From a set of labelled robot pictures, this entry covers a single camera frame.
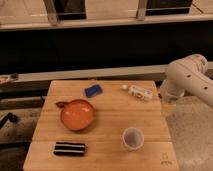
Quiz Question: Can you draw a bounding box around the white tube bottle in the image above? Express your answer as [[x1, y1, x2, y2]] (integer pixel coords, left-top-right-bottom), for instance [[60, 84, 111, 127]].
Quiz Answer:
[[122, 85, 153, 101]]

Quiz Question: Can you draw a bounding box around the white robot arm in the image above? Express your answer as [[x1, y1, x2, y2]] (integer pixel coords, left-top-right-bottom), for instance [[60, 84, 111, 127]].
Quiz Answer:
[[159, 54, 213, 117]]

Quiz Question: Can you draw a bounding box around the white ceramic cup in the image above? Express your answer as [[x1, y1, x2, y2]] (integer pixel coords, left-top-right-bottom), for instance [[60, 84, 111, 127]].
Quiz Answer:
[[122, 127, 144, 151]]

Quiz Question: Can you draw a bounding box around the black handle at left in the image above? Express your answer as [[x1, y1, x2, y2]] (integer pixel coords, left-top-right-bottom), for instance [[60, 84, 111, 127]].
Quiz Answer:
[[0, 113, 18, 129]]

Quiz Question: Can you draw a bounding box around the orange ceramic bowl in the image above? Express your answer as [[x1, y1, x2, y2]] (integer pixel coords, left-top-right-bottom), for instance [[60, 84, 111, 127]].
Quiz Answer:
[[56, 99, 95, 131]]

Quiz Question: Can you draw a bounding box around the black white striped block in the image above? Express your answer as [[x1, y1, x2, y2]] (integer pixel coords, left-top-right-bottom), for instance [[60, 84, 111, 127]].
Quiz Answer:
[[54, 142, 86, 156]]

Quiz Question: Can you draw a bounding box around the blue sponge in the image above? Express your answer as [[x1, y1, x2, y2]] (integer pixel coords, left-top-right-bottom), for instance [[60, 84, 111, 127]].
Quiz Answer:
[[84, 84, 102, 98]]

